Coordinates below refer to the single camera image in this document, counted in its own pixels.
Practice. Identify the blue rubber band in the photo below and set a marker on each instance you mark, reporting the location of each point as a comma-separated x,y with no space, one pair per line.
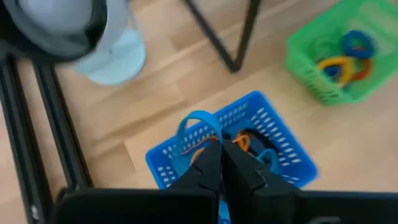
199,113
270,154

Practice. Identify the black aluminium table frame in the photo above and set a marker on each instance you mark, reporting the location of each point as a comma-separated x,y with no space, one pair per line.
62,124

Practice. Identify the blue plastic basket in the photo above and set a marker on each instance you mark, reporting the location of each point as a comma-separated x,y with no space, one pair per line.
248,105

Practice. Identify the orange rubber band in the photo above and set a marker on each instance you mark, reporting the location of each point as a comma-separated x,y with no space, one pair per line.
197,154
244,141

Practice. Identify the black metal table frame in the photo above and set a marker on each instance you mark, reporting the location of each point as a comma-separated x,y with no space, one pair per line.
233,63

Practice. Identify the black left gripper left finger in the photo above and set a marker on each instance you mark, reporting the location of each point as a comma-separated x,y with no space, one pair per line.
208,168

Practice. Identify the green plastic basket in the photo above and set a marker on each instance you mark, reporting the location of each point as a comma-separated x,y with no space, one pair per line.
301,62

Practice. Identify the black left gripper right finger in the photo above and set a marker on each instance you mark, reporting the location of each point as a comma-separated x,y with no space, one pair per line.
245,180

